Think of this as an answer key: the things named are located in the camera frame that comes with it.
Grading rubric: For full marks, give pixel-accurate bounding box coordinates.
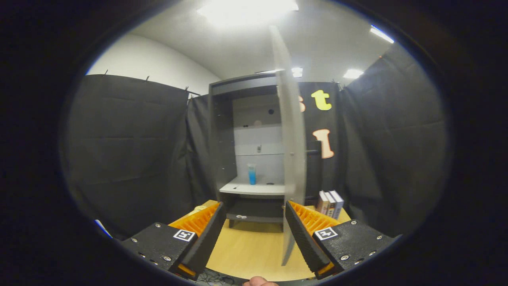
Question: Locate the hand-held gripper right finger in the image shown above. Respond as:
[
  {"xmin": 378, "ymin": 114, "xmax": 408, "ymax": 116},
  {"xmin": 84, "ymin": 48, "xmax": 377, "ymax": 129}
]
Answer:
[{"xmin": 285, "ymin": 201, "xmax": 400, "ymax": 280}]

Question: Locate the beige cover book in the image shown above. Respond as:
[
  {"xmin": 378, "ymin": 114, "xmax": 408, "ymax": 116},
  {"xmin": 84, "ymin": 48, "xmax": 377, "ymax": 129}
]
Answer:
[{"xmin": 323, "ymin": 191, "xmax": 337, "ymax": 218}]

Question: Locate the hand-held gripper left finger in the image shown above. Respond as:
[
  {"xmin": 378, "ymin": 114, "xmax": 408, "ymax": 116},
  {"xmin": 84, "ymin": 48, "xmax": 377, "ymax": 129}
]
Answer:
[{"xmin": 119, "ymin": 201, "xmax": 227, "ymax": 281}]

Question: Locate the black door handle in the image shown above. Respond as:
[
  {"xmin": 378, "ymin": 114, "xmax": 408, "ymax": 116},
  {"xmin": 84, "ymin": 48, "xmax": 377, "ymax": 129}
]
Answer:
[{"xmin": 305, "ymin": 140, "xmax": 323, "ymax": 199}]

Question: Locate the black backdrop cloth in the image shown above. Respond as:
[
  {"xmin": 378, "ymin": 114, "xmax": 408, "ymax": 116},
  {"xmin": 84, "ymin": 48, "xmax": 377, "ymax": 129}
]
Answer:
[{"xmin": 60, "ymin": 43, "xmax": 453, "ymax": 240}]

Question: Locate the dark grey cabinet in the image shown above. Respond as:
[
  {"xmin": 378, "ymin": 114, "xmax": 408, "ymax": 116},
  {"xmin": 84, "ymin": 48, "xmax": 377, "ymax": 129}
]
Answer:
[{"xmin": 208, "ymin": 71, "xmax": 302, "ymax": 233}]

